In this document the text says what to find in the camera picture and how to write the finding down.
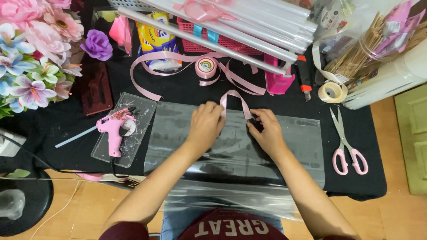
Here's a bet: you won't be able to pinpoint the person's left hand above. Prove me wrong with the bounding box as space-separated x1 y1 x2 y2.
187 101 227 152

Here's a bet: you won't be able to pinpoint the person's right hand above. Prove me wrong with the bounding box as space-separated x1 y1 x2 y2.
246 108 289 158

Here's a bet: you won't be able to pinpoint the short pink ribbon strip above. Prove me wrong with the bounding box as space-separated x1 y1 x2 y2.
220 90 253 120

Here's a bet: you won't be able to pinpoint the clear cellophane sheet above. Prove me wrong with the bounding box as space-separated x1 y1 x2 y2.
144 101 326 221

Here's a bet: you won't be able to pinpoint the pink stapler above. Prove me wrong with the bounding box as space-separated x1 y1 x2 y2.
264 53 296 95

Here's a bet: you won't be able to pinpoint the pink ribbon roll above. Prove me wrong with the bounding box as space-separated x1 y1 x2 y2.
195 57 218 80

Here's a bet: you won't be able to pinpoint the clear acrylic plate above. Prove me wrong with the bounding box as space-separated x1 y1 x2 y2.
90 92 157 168

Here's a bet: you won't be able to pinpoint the long pink ribbon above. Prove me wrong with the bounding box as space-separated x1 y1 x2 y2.
130 51 268 102

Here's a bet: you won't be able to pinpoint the orange black utility knife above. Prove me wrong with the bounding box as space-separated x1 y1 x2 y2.
296 55 313 102

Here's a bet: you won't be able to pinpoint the clear tape roll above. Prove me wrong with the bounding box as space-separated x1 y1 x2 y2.
317 81 348 104

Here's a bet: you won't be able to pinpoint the red plastic basket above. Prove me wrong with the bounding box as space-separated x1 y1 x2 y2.
176 17 268 56

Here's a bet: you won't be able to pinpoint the pink hot glue gun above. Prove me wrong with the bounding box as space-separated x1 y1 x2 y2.
96 106 137 158

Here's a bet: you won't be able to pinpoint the black table cloth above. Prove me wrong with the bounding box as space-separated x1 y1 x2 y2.
0 0 388 202

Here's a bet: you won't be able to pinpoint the blue clips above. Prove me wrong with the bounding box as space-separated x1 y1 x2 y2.
193 24 221 44

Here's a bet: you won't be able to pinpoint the person's maroon shirt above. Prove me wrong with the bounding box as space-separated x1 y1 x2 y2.
99 208 359 240

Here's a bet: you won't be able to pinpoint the yellow blue packet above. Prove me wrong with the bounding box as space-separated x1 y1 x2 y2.
136 11 183 72

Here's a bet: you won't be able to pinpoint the bundle of clear cellophane rolls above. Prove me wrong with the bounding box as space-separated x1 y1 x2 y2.
118 0 319 76

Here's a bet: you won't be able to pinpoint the dark red tray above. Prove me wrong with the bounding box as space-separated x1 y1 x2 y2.
79 61 114 117

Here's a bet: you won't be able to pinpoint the bundle of wooden sticks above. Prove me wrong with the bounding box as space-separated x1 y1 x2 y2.
323 12 427 81

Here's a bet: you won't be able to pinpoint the pink ribbon bow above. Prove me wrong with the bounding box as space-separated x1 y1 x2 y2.
173 0 237 23

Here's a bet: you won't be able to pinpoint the clear box with pink item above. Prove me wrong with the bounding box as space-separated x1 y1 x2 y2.
91 6 135 58

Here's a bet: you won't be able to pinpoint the translucent glue stick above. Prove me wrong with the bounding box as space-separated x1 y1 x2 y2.
55 125 99 148

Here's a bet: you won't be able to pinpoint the clear plastic bag of supplies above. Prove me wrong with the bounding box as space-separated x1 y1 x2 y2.
312 0 371 62

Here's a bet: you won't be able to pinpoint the white plastic appliance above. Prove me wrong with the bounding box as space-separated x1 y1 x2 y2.
343 38 427 110

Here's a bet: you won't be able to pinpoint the purple artificial rose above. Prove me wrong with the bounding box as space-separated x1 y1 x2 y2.
80 29 113 62

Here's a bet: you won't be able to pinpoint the green panel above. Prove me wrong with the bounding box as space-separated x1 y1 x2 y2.
394 84 427 196

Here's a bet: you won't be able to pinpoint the white plastic basket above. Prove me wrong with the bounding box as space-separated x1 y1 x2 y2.
108 0 151 12

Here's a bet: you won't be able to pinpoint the pink packets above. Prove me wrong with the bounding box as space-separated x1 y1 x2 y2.
373 0 426 60

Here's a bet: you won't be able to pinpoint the bouquet of artificial flowers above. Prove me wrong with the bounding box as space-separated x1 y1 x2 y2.
0 0 85 119

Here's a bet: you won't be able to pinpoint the green artificial leaf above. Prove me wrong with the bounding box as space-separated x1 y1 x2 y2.
6 169 31 179

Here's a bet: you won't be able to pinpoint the black round stool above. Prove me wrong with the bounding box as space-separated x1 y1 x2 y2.
0 168 54 237

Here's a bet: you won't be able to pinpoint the white power strip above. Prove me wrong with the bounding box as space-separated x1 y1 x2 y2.
0 129 27 157

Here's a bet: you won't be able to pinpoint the pink-handled scissors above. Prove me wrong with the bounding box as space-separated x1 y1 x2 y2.
329 106 369 176

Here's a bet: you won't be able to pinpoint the black power cable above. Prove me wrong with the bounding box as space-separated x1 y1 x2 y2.
0 133 130 179

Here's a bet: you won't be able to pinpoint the white cable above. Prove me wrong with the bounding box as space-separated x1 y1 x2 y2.
29 178 81 240

